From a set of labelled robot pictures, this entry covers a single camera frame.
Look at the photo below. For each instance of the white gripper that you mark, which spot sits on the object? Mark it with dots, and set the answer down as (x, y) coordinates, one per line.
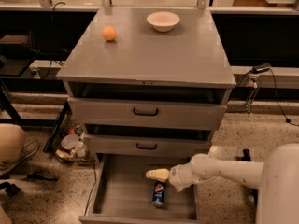
(177, 174)

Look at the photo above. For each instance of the blue pepsi can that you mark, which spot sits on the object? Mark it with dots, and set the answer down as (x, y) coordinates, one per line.
(158, 194)

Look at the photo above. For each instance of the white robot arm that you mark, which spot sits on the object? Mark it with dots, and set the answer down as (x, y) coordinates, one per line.
(276, 180)

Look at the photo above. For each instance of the grey bottom drawer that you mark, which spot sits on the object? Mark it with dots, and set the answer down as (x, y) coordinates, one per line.
(123, 195)

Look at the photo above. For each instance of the grey drawer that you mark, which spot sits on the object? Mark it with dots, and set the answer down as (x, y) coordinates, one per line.
(138, 146)
(147, 114)
(123, 195)

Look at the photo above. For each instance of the grey middle drawer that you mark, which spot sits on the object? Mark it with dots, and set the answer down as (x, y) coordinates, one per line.
(138, 146)

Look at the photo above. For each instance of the grey drawer cabinet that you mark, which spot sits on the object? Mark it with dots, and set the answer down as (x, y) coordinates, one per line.
(185, 65)

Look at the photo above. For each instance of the grey top drawer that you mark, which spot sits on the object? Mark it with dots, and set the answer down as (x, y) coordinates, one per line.
(147, 114)

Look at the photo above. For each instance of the orange fruit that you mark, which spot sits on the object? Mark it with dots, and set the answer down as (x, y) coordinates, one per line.
(109, 33)

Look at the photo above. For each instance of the person's leg and shoe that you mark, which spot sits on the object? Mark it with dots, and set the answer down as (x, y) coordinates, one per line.
(13, 148)

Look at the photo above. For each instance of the white bowl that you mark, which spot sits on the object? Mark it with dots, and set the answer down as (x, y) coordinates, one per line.
(163, 21)

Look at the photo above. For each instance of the black metal frame bar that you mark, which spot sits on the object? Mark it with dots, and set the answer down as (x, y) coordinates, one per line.
(246, 155)

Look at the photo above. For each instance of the wire basket with items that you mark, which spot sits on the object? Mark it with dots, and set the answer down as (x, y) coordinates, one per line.
(70, 145)

